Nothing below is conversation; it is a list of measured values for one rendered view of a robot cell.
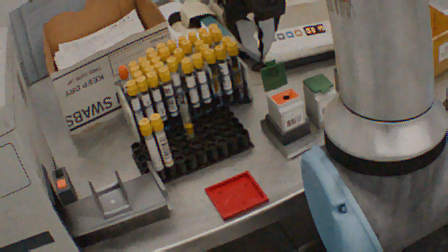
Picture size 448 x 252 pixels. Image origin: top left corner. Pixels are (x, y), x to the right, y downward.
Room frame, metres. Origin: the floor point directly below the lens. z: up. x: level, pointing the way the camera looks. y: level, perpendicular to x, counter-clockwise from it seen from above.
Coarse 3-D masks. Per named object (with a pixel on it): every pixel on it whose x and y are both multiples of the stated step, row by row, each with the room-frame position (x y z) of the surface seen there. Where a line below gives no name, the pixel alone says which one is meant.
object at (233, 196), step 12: (228, 180) 0.58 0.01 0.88; (240, 180) 0.58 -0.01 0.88; (252, 180) 0.57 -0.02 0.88; (216, 192) 0.57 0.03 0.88; (228, 192) 0.56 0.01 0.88; (240, 192) 0.56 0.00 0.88; (252, 192) 0.55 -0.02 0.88; (216, 204) 0.54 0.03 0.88; (228, 204) 0.54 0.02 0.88; (240, 204) 0.53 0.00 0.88; (252, 204) 0.52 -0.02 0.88; (228, 216) 0.51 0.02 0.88
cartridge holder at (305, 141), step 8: (264, 120) 0.69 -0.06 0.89; (272, 120) 0.65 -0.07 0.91; (264, 128) 0.67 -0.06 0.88; (272, 128) 0.65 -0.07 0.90; (296, 128) 0.63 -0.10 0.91; (304, 128) 0.63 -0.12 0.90; (272, 136) 0.65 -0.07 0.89; (280, 136) 0.63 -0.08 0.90; (288, 136) 0.62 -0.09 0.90; (296, 136) 0.63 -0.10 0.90; (304, 136) 0.63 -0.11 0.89; (312, 136) 0.62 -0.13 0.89; (280, 144) 0.62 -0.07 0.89; (288, 144) 0.62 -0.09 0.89; (296, 144) 0.62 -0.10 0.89; (304, 144) 0.61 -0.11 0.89; (312, 144) 0.61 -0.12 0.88; (288, 152) 0.60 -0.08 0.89; (296, 152) 0.61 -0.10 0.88
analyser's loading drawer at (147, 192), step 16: (144, 176) 0.59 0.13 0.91; (96, 192) 0.56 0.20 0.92; (112, 192) 0.56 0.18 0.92; (128, 192) 0.56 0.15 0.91; (144, 192) 0.55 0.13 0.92; (160, 192) 0.55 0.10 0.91; (64, 208) 0.54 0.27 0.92; (80, 208) 0.54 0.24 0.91; (96, 208) 0.53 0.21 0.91; (112, 208) 0.53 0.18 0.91; (128, 208) 0.52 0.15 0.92; (144, 208) 0.52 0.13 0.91; (80, 224) 0.50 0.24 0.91; (96, 224) 0.50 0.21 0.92
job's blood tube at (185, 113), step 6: (180, 96) 0.67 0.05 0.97; (180, 102) 0.66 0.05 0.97; (186, 102) 0.66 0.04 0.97; (180, 108) 0.66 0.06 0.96; (186, 108) 0.66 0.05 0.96; (186, 114) 0.66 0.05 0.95; (186, 120) 0.66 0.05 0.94; (186, 126) 0.66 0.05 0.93; (192, 126) 0.66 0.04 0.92; (186, 132) 0.66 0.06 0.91; (192, 132) 0.66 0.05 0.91; (192, 138) 0.66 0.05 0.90
